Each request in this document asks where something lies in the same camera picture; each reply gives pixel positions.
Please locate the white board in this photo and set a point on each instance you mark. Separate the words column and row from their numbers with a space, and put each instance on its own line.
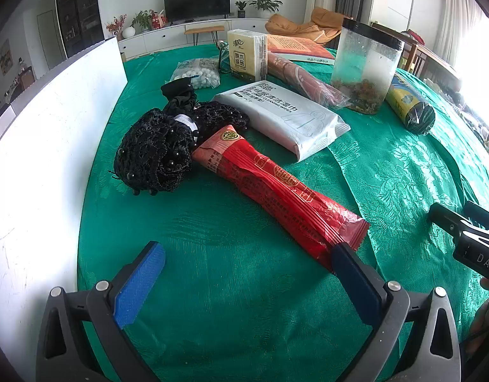
column 49, row 147

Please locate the paper tissue pack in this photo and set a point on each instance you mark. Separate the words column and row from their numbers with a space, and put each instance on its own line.
column 246, row 55

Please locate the sheer window curtain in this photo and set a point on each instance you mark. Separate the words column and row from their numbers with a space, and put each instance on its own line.
column 463, row 16

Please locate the person's right hand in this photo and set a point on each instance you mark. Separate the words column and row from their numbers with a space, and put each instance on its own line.
column 487, row 314

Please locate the red flower bouquet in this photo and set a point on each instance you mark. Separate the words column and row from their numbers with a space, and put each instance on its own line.
column 116, row 24

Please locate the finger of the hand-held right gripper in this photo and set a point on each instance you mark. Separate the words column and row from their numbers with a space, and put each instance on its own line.
column 443, row 215
column 481, row 211

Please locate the large green potted plant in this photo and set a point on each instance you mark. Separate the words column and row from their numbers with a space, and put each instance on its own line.
column 265, row 3

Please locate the yellow and blue bag roll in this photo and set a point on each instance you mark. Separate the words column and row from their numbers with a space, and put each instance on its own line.
column 403, row 99

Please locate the orange lounge chair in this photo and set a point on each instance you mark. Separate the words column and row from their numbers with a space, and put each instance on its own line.
column 292, row 28

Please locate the orange book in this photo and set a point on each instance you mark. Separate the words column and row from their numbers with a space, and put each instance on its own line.
column 300, row 47

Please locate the wooden chair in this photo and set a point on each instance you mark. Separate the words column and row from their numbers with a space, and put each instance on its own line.
column 409, row 53

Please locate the framed wall picture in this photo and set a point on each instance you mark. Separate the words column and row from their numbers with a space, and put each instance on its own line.
column 5, row 56

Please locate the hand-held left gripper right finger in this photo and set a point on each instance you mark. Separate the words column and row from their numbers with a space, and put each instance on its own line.
column 355, row 282

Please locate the white television cabinet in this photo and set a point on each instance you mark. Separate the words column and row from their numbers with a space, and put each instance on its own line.
column 164, row 38

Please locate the small green potted plant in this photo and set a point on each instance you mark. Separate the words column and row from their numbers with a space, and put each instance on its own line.
column 240, row 8

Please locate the clear jar with black lid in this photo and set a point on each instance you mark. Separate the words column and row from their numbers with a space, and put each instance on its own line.
column 363, row 67

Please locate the dark display cabinet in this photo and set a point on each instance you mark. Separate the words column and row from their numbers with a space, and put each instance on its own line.
column 79, row 12

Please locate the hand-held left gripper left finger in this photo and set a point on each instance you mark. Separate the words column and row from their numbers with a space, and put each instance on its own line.
column 141, row 282

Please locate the black beaded lace hair net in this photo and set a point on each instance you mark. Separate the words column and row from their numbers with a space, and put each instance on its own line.
column 157, row 147

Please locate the leafy potted plant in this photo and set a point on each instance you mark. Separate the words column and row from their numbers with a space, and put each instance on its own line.
column 141, row 20

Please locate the black television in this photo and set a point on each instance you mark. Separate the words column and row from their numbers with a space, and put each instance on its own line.
column 196, row 2

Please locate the wooden side table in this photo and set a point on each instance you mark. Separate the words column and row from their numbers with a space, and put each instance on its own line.
column 435, row 61

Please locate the green patterned tablecloth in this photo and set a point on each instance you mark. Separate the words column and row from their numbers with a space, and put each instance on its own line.
column 228, row 306

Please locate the red gift bag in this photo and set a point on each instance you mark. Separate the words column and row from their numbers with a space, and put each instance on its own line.
column 159, row 20

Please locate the pink cloth roll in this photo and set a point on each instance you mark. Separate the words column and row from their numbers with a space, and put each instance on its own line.
column 296, row 73

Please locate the red plastic packet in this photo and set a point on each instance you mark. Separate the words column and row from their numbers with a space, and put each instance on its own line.
column 268, row 183

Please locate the white round vase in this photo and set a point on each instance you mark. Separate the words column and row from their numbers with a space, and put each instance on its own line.
column 129, row 32

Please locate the clear bag of white balls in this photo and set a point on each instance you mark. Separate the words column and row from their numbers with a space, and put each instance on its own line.
column 196, row 73

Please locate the wooden bench with metal legs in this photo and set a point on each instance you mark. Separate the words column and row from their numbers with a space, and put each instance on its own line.
column 204, row 29

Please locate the white wet wipes pack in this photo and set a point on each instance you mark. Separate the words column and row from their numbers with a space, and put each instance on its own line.
column 292, row 123

